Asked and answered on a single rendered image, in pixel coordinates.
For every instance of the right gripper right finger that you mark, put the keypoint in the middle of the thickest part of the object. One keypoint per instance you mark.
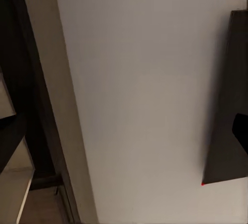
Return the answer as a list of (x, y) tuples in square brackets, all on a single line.
[(240, 130)]

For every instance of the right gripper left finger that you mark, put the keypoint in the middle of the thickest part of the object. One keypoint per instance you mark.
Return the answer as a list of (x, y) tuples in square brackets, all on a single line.
[(12, 131)]

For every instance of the cabinet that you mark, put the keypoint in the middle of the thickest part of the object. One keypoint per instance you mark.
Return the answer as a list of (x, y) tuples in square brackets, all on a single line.
[(47, 180)]

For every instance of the wall mounted tv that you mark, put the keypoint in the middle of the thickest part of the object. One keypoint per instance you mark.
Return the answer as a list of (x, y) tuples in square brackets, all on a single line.
[(226, 158)]

